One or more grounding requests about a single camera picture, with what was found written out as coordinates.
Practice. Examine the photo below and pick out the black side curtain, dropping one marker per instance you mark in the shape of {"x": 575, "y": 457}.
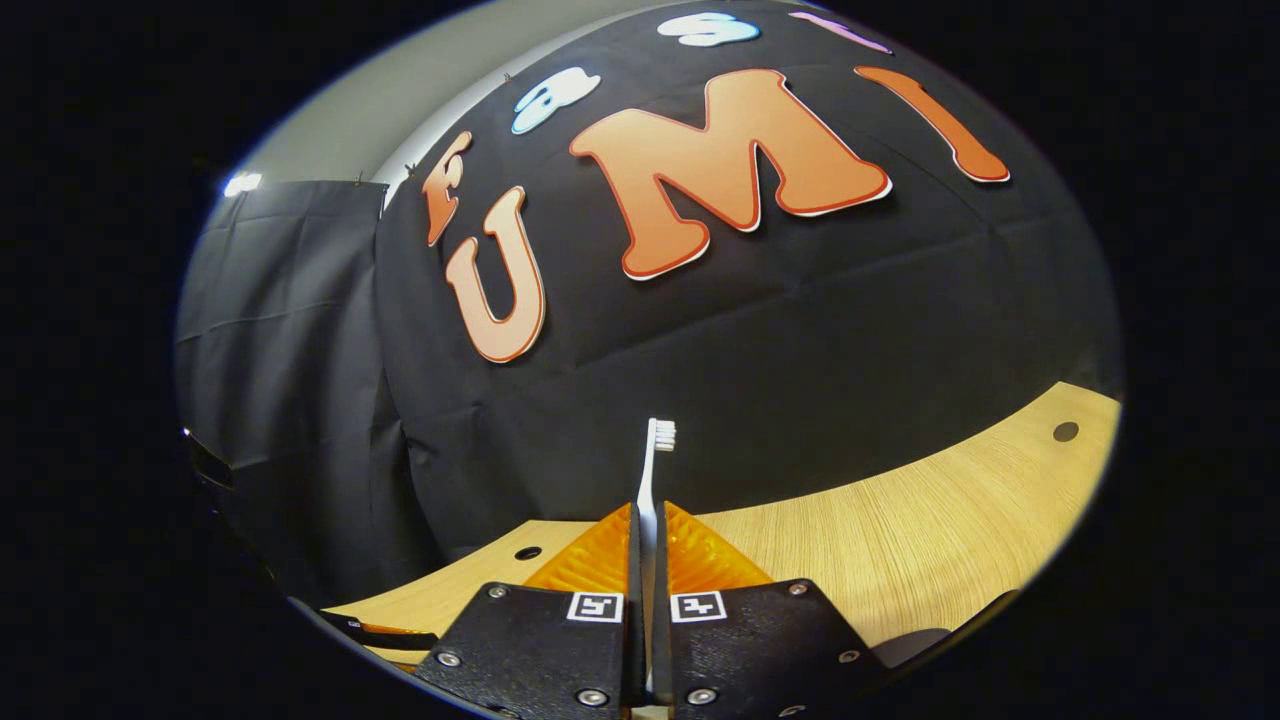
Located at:
{"x": 290, "y": 380}

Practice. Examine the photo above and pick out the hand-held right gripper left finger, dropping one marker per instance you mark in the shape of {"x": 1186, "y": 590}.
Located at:
{"x": 545, "y": 650}

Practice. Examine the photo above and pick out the black backdrop cloth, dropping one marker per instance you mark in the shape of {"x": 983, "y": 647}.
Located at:
{"x": 800, "y": 330}

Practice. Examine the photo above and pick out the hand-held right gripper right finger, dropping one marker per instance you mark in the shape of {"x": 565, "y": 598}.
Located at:
{"x": 760, "y": 650}

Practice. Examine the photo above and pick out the white toothbrush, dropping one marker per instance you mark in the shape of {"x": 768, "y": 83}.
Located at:
{"x": 648, "y": 500}

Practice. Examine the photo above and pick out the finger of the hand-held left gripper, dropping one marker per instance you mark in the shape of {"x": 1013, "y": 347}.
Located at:
{"x": 400, "y": 637}

